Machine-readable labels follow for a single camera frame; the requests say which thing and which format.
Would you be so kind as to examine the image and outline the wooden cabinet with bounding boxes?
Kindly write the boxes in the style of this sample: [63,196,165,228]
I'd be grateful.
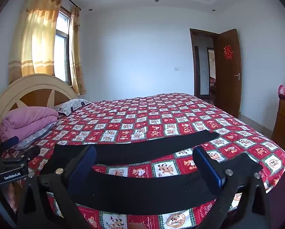
[271,99,285,152]

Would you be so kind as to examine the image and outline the narrow yellow curtain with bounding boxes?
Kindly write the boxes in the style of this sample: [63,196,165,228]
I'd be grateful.
[70,6,87,96]

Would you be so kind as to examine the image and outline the white patterned pillow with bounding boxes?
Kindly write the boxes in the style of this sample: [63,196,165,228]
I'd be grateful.
[53,99,89,116]

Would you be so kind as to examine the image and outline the window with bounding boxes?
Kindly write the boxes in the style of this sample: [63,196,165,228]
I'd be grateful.
[53,7,72,86]

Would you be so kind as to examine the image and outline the red paper door decoration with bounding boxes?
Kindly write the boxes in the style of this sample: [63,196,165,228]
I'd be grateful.
[223,44,233,60]

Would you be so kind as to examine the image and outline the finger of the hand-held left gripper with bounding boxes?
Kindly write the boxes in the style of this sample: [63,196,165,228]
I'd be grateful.
[1,138,21,150]
[4,145,41,165]

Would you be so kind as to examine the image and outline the brown wooden door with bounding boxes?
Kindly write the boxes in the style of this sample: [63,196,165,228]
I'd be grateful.
[215,29,242,118]

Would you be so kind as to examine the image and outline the beige wooden bed headboard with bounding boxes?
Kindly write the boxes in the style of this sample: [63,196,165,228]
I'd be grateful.
[0,73,78,146]

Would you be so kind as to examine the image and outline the folded pink quilt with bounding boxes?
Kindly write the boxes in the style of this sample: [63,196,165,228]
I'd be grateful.
[0,107,59,142]

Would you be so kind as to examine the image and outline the black pants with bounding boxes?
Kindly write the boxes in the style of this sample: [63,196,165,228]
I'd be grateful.
[41,131,263,207]

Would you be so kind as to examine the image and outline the brown door frame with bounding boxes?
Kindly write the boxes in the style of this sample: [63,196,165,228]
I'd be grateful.
[189,28,220,101]

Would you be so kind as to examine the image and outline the wide yellow curtain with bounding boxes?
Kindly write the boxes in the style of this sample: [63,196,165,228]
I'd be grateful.
[8,0,63,84]

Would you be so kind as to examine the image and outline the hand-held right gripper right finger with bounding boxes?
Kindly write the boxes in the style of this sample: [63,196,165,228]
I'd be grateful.
[192,146,273,229]

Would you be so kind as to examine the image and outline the grey patterned pillow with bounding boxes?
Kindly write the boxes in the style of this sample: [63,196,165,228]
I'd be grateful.
[14,122,58,151]

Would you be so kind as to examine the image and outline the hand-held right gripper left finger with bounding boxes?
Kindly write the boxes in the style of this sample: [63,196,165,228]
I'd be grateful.
[17,145,97,229]

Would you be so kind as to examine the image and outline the red printed checkered blanket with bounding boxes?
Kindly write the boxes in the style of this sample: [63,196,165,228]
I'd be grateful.
[1,93,285,229]

